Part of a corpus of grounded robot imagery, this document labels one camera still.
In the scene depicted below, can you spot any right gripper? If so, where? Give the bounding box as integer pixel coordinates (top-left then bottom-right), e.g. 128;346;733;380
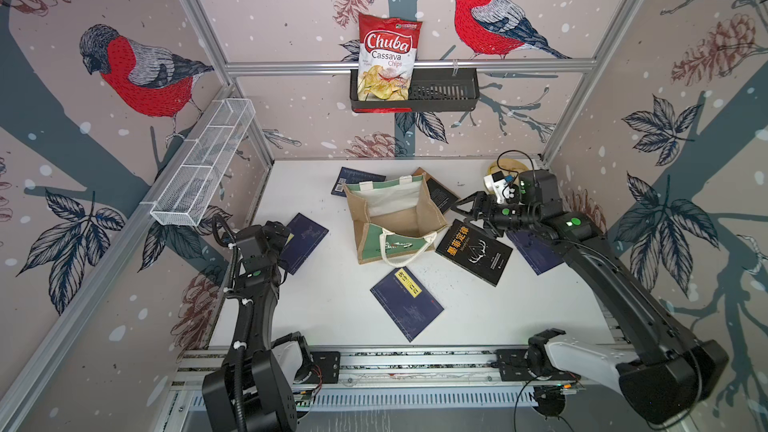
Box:
450;192;539;237

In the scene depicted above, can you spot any black book with gold title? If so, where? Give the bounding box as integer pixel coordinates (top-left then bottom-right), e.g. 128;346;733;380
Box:
436;219;513;287

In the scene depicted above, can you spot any jute and green canvas bag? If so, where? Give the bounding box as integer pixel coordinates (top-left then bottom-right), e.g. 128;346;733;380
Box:
343;174;447;268

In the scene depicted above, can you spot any blue book yellow label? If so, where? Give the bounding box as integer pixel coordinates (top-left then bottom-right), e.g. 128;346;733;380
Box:
507;231;564;275
370;267;444;343

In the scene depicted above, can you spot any blue book with barcode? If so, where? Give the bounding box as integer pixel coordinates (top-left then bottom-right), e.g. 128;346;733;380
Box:
331;167;386;197

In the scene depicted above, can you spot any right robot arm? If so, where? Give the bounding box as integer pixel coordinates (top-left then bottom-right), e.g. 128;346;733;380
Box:
451;170;729;430

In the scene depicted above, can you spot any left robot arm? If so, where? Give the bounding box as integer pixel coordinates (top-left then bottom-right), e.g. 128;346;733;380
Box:
202;214;298;431

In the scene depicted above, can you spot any red Chuba cassava chips bag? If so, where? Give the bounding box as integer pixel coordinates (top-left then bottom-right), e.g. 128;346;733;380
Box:
352;14;422;113

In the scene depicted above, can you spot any brown and black book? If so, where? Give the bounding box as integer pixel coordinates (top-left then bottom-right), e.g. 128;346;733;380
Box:
413;168;459;214

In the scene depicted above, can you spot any yellow bowl with buns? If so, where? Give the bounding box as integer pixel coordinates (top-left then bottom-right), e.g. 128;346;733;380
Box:
486;157;531;175

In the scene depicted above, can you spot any white wire mesh shelf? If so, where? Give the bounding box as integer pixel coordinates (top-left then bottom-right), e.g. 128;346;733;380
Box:
150;98;255;227

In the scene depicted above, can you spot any black wire basket shelf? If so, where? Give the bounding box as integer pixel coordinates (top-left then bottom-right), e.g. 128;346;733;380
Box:
349;68;480;113

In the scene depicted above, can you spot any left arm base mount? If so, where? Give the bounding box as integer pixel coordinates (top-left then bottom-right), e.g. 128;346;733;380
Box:
302;351;341;385

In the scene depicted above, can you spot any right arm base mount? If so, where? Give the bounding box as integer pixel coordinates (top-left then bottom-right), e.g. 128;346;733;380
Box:
492;347;582;383

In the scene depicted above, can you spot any circuit board with wires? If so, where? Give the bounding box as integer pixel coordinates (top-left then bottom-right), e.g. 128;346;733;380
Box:
293;390;316;413

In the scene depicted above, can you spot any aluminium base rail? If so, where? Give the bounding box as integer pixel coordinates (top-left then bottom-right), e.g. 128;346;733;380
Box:
173;343;661;412

